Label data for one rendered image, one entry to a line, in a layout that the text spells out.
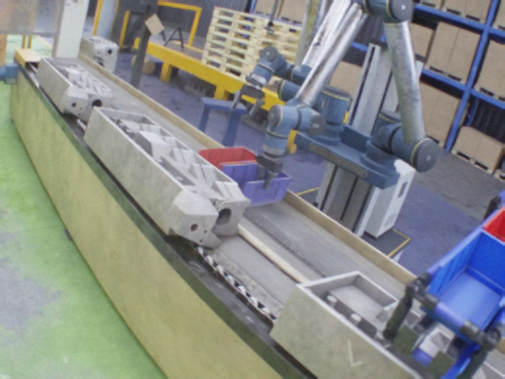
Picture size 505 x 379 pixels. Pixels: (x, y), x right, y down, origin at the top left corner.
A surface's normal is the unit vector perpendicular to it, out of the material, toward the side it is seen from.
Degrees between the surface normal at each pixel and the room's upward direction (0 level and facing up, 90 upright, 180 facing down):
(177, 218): 71
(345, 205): 90
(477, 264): 94
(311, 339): 80
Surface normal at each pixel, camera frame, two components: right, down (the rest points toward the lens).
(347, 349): -0.66, -0.06
